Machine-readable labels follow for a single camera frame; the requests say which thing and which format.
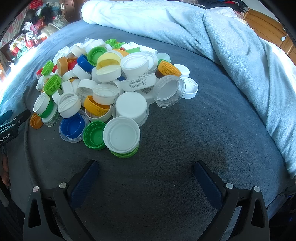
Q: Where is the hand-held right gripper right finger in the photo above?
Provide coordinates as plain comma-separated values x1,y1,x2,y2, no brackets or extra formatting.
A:
193,160,271,241

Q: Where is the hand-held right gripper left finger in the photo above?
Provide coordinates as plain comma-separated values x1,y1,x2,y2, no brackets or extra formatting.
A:
23,159,100,241

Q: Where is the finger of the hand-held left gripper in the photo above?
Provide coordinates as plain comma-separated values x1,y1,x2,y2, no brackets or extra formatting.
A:
0,109,31,131

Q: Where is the pile of mixed bottle caps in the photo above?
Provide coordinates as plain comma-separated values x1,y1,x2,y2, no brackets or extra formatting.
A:
30,38,199,158

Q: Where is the large clear plastic cap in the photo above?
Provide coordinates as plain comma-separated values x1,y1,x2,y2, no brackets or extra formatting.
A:
153,75,186,108

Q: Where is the person's left hand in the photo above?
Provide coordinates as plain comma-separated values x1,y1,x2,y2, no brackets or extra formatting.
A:
0,148,11,189

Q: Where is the grey blue bed sheet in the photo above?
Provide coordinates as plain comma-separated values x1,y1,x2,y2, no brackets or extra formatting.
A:
0,22,296,241

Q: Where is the printed shopping bag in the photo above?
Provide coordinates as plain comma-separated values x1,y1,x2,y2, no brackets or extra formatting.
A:
10,37,39,59

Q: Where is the pile of clothes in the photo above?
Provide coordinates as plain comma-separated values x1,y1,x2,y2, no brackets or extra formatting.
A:
22,0,61,26

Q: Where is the white duvet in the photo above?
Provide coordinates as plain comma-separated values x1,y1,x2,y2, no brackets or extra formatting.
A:
80,0,245,32

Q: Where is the light blue fleece blanket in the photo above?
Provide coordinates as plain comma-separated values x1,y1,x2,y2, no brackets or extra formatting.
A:
111,0,296,179

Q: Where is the wooden headboard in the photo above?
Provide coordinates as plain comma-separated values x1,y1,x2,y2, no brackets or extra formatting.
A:
244,8,296,56

